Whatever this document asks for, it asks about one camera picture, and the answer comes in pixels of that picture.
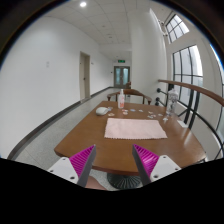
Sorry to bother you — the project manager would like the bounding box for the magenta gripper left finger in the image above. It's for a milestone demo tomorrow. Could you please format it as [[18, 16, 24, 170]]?
[[48, 145, 96, 187]]

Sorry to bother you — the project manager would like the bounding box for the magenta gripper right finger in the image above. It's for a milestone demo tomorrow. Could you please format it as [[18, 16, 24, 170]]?
[[132, 144, 180, 186]]

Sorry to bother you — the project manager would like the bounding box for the pink towel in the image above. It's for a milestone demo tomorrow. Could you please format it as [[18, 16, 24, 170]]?
[[104, 118, 167, 140]]

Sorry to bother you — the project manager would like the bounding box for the round wooden table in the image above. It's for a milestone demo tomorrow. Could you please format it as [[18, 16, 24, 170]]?
[[54, 104, 206, 175]]

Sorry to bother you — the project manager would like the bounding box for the pink-label sanitizer bottle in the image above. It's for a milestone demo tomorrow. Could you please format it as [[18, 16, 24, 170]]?
[[118, 89, 125, 109]]

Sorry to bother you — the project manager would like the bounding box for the clear plastic water bottle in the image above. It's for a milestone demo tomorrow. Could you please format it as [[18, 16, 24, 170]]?
[[166, 89, 179, 116]]

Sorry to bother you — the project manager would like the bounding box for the wooden armchair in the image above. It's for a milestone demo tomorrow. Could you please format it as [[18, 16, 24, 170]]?
[[107, 89, 152, 105]]

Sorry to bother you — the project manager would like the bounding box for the wooden handrail with black railing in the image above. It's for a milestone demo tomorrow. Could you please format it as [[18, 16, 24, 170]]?
[[155, 80, 224, 160]]

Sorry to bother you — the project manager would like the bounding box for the grey double door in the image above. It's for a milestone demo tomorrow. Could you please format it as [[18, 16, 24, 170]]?
[[114, 66, 130, 89]]

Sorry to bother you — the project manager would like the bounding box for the beige side door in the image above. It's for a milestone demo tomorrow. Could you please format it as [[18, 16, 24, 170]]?
[[79, 52, 90, 100]]

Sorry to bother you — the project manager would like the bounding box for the large black-framed window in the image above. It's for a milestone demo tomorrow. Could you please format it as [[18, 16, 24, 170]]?
[[165, 13, 224, 134]]

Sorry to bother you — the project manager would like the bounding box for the round ceiling light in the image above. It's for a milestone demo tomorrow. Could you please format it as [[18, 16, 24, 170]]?
[[80, 2, 87, 7]]

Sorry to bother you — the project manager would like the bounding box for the black table pedestal base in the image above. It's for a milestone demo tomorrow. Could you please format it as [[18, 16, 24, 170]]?
[[107, 173, 141, 190]]

